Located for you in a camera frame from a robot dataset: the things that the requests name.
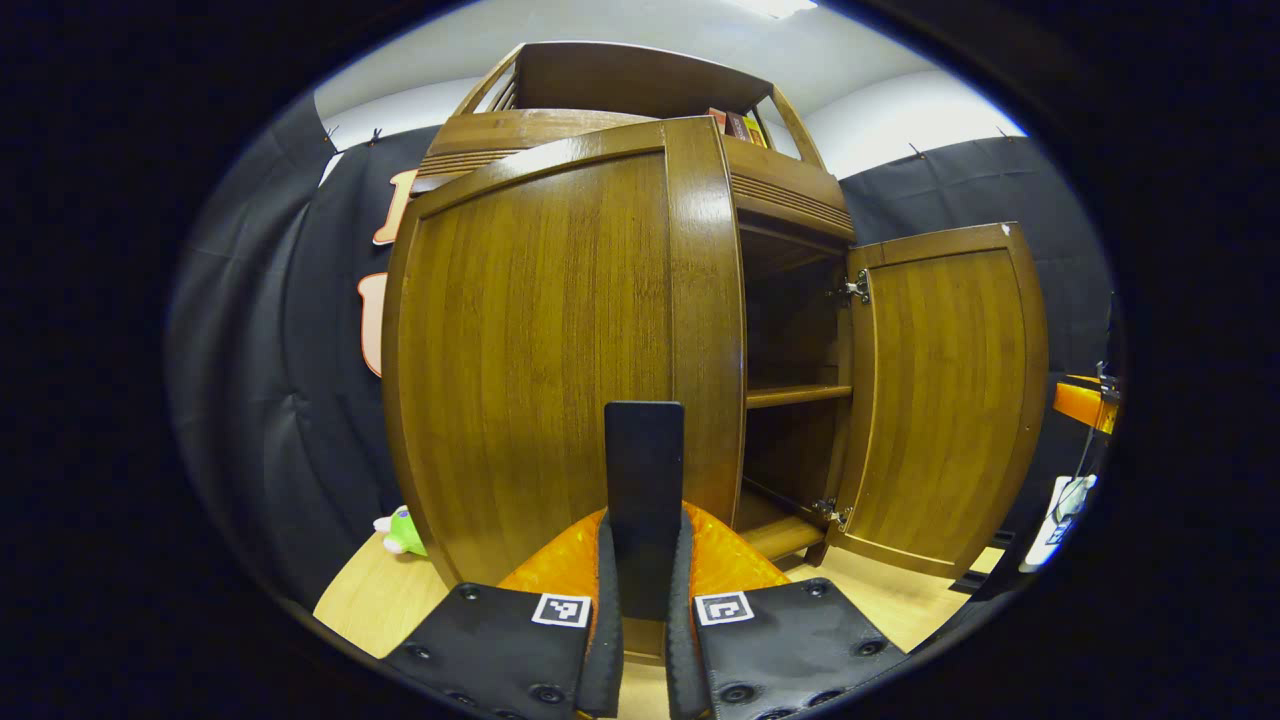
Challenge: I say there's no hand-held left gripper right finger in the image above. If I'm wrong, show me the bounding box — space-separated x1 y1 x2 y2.
666 504 908 720

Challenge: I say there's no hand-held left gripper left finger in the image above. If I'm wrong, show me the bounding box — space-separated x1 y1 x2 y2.
383 510 627 720

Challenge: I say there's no wooden shoe cabinet door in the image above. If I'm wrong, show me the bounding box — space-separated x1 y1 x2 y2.
827 221 1050 582
380 115 750 663

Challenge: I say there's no black door handle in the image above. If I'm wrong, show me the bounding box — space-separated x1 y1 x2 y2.
604 401 687 623

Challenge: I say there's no wooden double-door shoe cabinet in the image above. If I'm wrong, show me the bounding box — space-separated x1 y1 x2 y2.
412 40 861 564

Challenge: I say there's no blue white standing book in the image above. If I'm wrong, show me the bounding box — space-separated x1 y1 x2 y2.
1018 473 1099 575

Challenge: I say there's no green pink plush toy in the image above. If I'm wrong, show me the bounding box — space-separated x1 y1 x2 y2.
373 505 430 558

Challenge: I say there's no black backdrop cloth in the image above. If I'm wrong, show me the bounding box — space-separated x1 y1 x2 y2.
167 95 1117 613

